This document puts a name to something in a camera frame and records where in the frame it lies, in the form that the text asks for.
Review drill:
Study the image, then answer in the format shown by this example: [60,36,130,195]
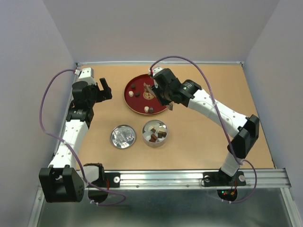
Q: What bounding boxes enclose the silver metal tongs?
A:
[143,83,173,111]

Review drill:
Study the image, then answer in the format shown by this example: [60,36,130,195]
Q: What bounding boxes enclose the white square chocolate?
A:
[158,128,167,133]

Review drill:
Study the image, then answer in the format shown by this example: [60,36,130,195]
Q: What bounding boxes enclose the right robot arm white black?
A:
[148,68,260,184]

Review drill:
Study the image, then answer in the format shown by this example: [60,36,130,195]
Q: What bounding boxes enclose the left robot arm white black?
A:
[39,78,112,203]

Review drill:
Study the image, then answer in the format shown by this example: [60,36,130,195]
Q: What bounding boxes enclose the red round tray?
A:
[124,74,167,115]

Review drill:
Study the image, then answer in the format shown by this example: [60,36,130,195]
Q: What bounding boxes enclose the white paper cup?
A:
[144,122,160,132]
[143,131,157,141]
[155,127,168,142]

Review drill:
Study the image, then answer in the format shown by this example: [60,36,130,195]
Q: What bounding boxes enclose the round silver tin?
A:
[142,120,169,148]

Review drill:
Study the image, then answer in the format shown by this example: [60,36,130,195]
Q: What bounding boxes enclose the silver tin lid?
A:
[110,124,136,149]

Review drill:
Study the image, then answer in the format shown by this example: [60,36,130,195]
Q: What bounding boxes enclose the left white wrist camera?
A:
[78,68,96,85]

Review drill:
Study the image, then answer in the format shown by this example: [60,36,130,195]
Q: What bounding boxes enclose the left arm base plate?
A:
[92,172,121,189]

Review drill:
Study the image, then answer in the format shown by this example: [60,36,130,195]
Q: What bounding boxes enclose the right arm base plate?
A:
[203,170,246,187]

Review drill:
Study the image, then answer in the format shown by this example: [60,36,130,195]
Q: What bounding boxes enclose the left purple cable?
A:
[39,68,127,206]

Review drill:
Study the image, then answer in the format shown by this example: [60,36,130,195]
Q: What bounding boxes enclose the purple cable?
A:
[39,68,127,206]
[150,55,258,204]

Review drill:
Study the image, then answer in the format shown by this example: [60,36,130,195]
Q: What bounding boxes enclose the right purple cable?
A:
[150,55,258,204]

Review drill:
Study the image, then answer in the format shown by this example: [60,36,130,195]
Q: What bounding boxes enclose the aluminium mounting rail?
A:
[39,168,291,191]

